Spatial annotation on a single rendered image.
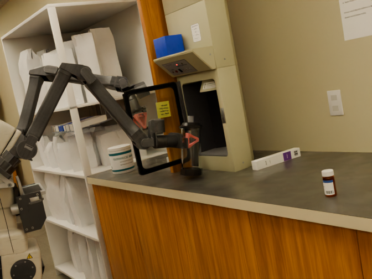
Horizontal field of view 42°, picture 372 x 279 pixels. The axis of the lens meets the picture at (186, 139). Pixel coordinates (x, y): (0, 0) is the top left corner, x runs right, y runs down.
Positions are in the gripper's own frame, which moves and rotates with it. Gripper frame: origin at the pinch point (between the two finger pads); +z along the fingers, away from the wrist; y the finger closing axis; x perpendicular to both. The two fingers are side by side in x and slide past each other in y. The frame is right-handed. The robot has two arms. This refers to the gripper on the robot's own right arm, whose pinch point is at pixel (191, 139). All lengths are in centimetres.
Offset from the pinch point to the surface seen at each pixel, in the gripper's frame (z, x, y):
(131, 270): -5, 75, 55
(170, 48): -5.0, -41.7, 7.3
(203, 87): 8.9, -23.8, 0.9
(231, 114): 13.0, -10.9, -13.6
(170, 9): 1, -61, 14
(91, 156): 4, 16, 122
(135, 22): 40, -75, 120
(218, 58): 7.0, -35.4, -12.7
